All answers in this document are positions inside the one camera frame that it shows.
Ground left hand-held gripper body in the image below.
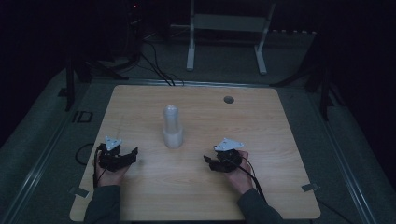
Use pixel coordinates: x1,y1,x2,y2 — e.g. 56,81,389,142
96,135,132,173

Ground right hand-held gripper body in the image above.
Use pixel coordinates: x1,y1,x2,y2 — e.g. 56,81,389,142
209,137,246,174

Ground clear plastic bottle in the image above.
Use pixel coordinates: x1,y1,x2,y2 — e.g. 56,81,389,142
163,105,184,149

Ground person's left hand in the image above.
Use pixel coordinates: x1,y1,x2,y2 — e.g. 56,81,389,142
93,157,132,189

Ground person's right hand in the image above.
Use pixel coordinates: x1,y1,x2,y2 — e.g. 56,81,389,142
223,150,255,196

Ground grey tape piece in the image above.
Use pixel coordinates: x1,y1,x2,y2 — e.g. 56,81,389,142
301,182,320,193
68,186,90,199

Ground black metal stand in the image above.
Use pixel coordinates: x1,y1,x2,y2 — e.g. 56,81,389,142
64,58,94,112
270,31,336,122

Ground dark computer tower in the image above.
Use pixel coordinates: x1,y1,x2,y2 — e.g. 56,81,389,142
125,0,145,61

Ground white power strip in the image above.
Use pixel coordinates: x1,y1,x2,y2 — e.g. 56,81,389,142
270,29,318,35

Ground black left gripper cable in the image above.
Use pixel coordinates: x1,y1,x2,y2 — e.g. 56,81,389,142
92,145,105,189

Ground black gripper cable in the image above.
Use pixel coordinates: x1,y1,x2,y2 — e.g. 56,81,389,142
92,145,105,189
232,155,268,203

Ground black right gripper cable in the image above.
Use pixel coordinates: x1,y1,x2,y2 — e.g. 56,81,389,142
232,155,268,203

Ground metal floor rail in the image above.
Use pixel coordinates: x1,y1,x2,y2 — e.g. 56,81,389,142
0,117,73,224
92,77,271,89
321,120,380,224

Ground black floor cables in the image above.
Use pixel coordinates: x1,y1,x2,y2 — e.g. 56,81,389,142
139,39,185,87

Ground white metal stand frame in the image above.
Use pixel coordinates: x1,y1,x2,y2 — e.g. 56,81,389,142
186,0,276,76

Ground thin black floor cable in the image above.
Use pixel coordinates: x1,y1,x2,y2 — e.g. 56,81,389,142
317,199,357,224

